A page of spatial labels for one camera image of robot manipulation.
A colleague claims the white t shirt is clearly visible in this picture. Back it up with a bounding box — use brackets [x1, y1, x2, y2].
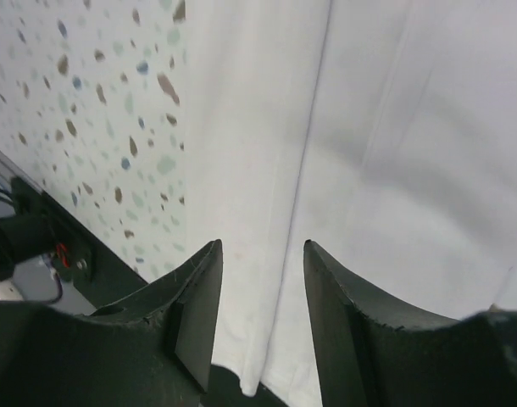
[185, 1, 517, 406]

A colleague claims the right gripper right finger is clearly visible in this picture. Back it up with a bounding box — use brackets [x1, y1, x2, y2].
[303, 241, 517, 406]

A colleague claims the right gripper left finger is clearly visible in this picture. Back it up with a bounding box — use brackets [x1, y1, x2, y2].
[0, 241, 223, 406]

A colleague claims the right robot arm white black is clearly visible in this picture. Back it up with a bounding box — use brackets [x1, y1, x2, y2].
[0, 178, 517, 406]

